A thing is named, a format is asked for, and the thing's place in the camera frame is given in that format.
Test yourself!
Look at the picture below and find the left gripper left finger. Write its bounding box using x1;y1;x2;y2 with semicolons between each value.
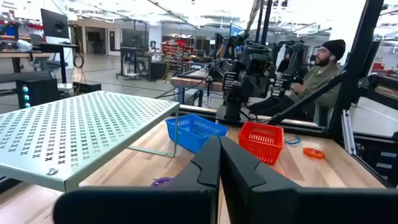
52;135;221;224

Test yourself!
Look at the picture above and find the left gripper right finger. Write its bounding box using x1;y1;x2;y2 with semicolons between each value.
220;136;398;224

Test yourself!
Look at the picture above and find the blue rubber band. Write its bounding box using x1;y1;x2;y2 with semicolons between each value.
284;135;302;146

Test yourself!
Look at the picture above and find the black desk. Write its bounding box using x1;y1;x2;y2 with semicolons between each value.
30;42;79;84
115;46;150;81

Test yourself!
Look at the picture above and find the wooden desk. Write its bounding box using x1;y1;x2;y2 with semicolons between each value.
0;51;50;75

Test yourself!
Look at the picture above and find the red plastic basket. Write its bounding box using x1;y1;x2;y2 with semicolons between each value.
238;121;285;166

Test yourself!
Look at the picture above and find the person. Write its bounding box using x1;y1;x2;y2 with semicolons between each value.
248;39;346;125

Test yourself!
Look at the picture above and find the blue plastic basket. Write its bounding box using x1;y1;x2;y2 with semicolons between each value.
165;114;229;154

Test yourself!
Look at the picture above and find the wooden workbench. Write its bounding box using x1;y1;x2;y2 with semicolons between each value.
170;70;224;106

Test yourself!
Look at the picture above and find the red parts shelving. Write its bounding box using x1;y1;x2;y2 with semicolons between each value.
160;35;197;73

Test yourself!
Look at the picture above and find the green perforated metal shelf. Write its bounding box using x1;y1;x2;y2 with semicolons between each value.
0;90;180;193

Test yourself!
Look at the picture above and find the black computer monitor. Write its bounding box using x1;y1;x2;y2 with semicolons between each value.
40;8;70;39
121;28;147;49

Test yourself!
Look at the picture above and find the black floor box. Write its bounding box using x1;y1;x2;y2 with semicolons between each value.
73;81;102;94

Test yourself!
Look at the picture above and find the black computer tower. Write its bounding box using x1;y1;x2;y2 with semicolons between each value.
15;78;60;110

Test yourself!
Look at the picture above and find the white rounded device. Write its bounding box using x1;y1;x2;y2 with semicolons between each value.
17;39;34;53

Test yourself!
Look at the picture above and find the purple coil keychain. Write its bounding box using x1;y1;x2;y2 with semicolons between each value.
150;176;174;188

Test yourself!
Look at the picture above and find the braided cable sleeve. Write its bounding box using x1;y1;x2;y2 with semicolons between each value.
245;0;262;34

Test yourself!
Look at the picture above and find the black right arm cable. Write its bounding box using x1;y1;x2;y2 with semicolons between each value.
154;58;226;100

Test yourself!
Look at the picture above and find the silver aluminium bracket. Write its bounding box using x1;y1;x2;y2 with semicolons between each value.
341;109;357;156

